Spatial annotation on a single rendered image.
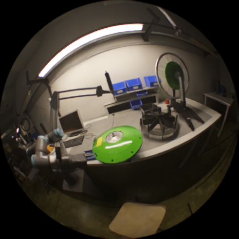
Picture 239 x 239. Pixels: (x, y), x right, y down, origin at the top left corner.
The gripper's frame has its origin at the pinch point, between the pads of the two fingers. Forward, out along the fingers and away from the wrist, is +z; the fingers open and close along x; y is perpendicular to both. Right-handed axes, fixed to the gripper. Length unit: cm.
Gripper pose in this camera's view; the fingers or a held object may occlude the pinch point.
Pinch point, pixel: (95, 154)
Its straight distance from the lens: 40.2
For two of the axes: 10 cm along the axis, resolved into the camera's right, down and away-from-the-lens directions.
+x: 7.0, 1.3, -7.1
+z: 7.0, 0.9, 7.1
